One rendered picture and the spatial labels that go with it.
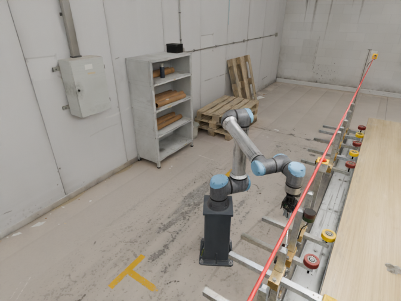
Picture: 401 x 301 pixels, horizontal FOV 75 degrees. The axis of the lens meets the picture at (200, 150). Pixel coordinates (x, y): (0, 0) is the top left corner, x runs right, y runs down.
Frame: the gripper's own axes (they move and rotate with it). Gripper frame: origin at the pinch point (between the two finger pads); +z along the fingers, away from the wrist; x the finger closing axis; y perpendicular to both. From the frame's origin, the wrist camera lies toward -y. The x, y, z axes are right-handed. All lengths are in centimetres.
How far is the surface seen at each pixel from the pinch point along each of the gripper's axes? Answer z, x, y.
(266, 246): 12.4, -4.8, 19.1
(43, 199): 81, -258, 33
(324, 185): 28, 10, -92
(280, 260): -6.3, 8.2, 40.3
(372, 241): 8.1, 46.5, -15.7
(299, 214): -16.3, 8.2, 15.4
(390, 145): 8, 52, -169
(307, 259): 7.6, 17.8, 19.3
